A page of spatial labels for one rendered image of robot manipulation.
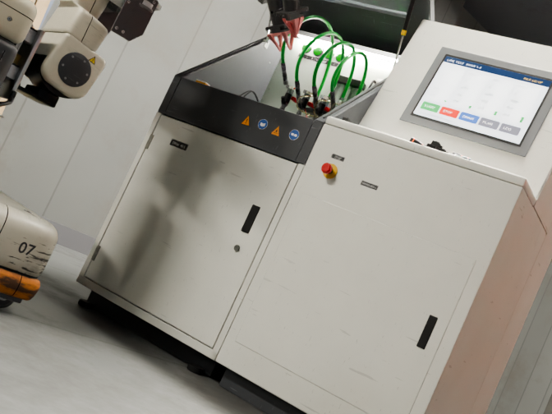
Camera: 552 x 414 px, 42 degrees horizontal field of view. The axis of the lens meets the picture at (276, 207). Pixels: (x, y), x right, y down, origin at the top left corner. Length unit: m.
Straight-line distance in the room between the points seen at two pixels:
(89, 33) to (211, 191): 0.70
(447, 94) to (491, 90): 0.15
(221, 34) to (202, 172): 2.48
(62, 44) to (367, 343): 1.28
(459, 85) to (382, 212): 0.65
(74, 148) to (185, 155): 1.98
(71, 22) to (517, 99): 1.49
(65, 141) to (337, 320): 2.71
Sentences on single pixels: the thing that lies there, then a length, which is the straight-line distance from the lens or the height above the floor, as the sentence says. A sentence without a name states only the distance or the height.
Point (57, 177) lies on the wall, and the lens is 4.63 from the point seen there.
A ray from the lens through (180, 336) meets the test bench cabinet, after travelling 2.56.
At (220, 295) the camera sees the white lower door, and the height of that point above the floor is 0.27.
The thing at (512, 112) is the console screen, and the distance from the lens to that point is 2.64.
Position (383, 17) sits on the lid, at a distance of 3.10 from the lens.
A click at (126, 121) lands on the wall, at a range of 4.75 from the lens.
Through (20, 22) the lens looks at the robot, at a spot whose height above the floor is 0.74.
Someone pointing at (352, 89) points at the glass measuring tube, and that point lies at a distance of 3.13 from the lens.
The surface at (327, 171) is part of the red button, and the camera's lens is 2.38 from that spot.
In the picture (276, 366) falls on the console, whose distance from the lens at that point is 2.36.
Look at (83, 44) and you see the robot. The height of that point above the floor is 0.81.
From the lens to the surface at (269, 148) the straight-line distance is 2.55.
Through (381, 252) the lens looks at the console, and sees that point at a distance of 2.28.
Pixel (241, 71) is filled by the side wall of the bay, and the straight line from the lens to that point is 3.16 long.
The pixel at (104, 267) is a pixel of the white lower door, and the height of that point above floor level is 0.17.
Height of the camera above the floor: 0.44
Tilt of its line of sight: 4 degrees up
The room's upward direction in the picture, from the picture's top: 25 degrees clockwise
